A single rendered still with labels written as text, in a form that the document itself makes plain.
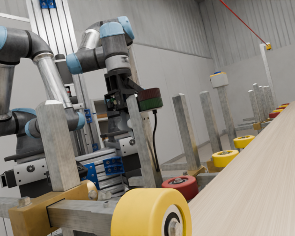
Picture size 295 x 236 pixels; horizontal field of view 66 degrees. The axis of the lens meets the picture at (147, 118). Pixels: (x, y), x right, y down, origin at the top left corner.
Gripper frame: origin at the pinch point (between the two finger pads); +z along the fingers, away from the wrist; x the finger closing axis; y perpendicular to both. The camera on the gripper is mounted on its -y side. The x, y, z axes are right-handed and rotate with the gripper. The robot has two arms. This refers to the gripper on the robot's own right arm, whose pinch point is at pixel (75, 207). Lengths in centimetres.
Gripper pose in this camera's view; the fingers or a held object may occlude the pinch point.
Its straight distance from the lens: 85.6
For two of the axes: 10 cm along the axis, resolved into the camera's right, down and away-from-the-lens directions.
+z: 2.2, 9.8, -0.1
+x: -5.8, 1.2, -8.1
